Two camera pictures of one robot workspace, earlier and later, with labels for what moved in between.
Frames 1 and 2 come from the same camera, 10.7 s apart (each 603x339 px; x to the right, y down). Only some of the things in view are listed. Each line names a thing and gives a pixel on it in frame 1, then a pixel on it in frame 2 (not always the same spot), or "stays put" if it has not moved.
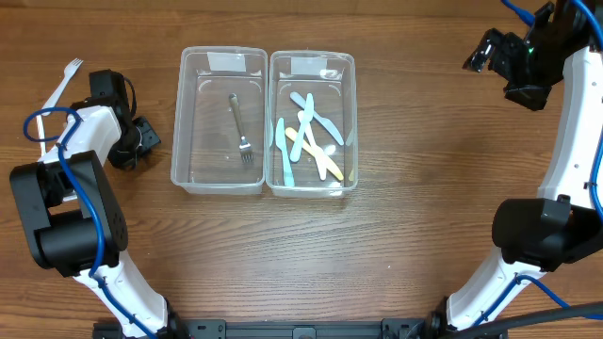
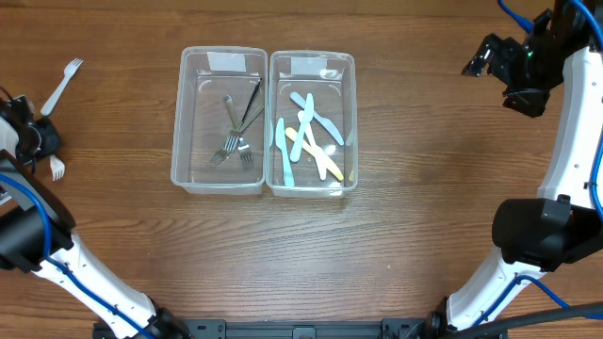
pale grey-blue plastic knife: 325,122 stays put
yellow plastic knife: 330,166 stays put
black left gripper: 126,153 -> 47,137
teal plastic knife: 280,142 stays put
